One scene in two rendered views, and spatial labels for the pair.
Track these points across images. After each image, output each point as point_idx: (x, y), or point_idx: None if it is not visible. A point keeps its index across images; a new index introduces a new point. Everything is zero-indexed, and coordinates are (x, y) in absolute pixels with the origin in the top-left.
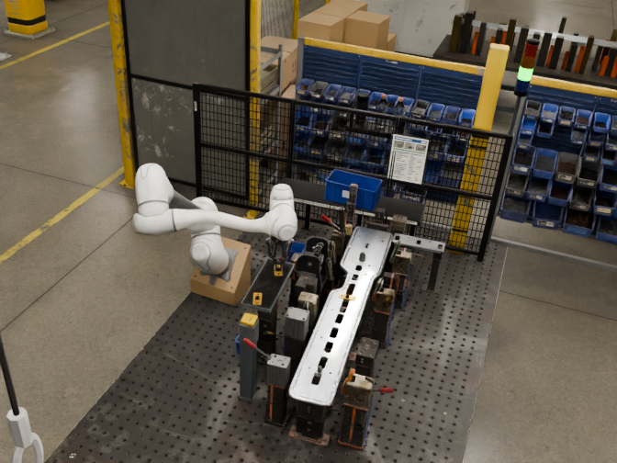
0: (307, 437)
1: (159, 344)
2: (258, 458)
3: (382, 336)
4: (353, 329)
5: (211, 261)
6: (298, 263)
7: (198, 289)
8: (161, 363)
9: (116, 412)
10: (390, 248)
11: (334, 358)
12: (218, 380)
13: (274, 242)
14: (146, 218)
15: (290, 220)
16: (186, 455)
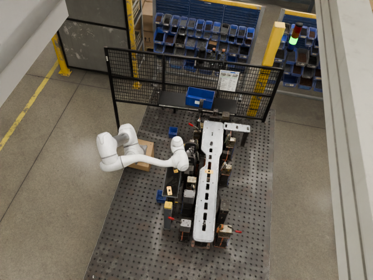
0: (200, 246)
1: (117, 203)
2: (180, 262)
3: (225, 183)
4: (215, 192)
5: None
6: None
7: (129, 165)
8: (121, 214)
9: (107, 248)
10: None
11: (210, 213)
12: (151, 220)
13: None
14: (107, 165)
15: (186, 162)
16: (147, 266)
